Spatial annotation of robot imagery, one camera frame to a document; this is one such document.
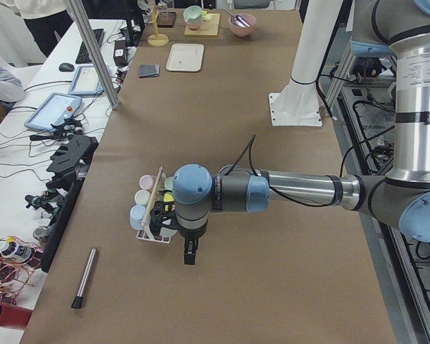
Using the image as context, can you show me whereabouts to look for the metal scoop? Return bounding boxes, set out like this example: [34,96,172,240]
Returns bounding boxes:
[224,9,250,28]

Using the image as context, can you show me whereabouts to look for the white wire cup rack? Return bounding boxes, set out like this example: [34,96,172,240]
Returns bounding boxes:
[136,166,170,243]

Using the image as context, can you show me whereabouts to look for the metal cylinder brush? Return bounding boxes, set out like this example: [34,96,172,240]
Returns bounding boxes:
[71,247,98,309]

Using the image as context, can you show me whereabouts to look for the pink bowl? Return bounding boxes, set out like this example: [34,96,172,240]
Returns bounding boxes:
[228,14,257,37]

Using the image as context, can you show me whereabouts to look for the wooden mug tree stand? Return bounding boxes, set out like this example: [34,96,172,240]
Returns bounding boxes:
[138,0,169,47]

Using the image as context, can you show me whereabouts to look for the white cup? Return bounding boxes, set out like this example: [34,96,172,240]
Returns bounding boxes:
[134,189,151,206]

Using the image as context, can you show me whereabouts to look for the black keyboard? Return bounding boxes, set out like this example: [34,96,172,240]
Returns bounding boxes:
[75,28,105,65]

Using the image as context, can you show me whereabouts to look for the blue cup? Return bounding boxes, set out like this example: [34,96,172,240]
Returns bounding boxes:
[129,204,146,231]

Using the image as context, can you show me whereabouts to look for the stacked green bowls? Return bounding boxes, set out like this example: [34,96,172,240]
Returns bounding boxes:
[183,5,203,30]

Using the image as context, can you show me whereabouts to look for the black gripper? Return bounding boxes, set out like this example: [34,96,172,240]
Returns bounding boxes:
[179,224,206,265]

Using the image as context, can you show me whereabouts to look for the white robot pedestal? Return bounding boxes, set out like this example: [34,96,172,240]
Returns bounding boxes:
[269,0,351,127]

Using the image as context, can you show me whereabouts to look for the wooden cutting board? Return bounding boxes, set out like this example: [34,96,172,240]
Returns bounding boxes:
[184,13,220,37]

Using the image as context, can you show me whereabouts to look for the grey folded cloth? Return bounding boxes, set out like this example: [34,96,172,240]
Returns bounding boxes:
[138,63,161,78]

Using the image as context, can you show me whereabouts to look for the aluminium frame post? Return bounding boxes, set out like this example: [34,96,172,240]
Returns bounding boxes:
[66,0,120,110]

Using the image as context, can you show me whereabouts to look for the blue teach pendant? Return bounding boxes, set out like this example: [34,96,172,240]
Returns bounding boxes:
[68,64,104,97]
[24,92,82,132]

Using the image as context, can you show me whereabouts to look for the seated person grey jacket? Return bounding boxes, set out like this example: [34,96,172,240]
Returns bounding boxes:
[0,66,25,103]

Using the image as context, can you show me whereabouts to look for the pink cup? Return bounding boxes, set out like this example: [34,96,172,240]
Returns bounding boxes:
[139,174,156,190]

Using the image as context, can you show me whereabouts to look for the standing person white sweater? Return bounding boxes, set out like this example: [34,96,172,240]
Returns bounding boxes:
[6,0,73,57]

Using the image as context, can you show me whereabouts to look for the cream rabbit tray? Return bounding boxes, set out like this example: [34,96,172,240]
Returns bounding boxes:
[166,44,204,72]

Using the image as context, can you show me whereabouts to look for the black computer mouse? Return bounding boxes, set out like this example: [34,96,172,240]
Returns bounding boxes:
[58,62,75,72]

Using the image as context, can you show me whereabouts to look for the yellow cup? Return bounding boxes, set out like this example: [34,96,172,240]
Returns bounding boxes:
[163,193,174,202]

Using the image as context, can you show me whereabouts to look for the green cup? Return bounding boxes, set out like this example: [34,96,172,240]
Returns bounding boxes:
[164,176,174,192]

